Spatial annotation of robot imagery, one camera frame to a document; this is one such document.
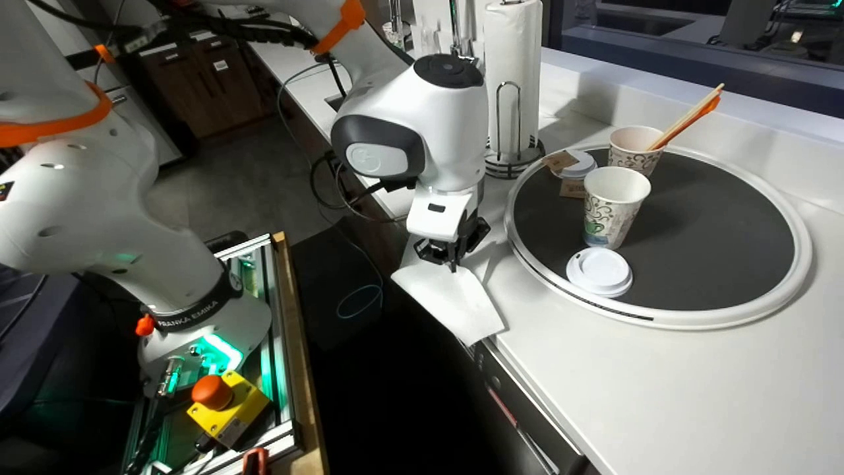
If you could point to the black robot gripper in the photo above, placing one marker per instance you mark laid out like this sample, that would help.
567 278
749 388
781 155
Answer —
443 225

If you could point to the torn paper towel sheet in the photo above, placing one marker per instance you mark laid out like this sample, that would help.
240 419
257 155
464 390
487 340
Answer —
455 295

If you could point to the white paper towel roll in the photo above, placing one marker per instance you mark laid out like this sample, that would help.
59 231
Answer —
512 47

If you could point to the brown sugar packets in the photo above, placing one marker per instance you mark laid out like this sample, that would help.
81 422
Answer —
570 169

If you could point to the white plastic cup lid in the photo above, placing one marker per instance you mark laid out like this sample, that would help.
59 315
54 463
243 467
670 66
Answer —
599 271

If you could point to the printed paper coffee cup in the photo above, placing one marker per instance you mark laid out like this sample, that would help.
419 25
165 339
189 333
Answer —
612 202

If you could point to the paper cup with sticks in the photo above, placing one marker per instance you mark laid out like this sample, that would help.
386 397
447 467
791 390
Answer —
634 147

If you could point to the round black white tray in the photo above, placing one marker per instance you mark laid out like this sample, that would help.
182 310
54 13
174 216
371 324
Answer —
714 245

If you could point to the wooden cabinet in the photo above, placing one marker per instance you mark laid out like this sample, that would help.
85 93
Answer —
199 88

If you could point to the yellow emergency stop box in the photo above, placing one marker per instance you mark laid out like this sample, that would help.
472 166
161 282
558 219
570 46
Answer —
227 407

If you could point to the black wire towel holder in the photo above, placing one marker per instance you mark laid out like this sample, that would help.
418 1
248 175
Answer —
512 145

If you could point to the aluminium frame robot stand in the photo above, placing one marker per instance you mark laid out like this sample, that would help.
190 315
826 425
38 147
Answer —
268 351

